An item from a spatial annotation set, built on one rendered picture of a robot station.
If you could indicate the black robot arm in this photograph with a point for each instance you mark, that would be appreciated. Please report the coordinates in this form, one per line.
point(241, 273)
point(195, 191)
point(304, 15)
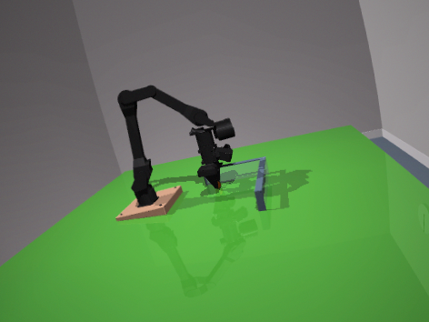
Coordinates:
point(145, 194)

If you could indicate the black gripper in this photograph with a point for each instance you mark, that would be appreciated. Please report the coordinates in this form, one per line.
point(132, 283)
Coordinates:
point(210, 170)

